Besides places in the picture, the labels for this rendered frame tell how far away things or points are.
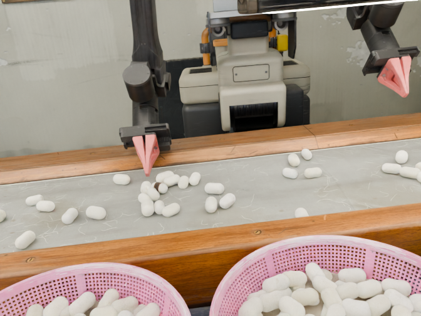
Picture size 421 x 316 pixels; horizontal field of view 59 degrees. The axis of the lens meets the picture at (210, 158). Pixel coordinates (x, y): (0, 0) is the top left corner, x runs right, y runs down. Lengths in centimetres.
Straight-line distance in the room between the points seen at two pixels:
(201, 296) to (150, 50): 53
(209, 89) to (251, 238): 110
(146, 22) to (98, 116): 209
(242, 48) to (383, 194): 77
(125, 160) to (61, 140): 220
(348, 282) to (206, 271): 17
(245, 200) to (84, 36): 229
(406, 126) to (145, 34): 62
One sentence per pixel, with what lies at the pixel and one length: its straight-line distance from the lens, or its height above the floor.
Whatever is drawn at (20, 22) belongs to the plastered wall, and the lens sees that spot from 295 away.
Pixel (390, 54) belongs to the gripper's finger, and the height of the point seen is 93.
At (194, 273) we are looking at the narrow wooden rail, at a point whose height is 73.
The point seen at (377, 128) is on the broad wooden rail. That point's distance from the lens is 94.
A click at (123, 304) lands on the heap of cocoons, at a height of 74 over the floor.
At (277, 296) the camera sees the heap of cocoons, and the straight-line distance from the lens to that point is 46.
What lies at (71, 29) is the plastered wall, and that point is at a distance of 282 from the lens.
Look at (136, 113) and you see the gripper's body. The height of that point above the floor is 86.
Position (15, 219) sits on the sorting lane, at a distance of 74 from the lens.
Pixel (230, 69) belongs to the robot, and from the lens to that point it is 127.
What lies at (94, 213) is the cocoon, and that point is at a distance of 65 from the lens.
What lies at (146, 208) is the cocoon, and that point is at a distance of 62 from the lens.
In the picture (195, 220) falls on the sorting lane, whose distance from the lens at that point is 60.
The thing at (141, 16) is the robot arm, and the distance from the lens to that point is 83.
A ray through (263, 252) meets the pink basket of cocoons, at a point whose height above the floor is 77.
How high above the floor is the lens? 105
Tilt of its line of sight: 22 degrees down
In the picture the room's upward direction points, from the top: 5 degrees counter-clockwise
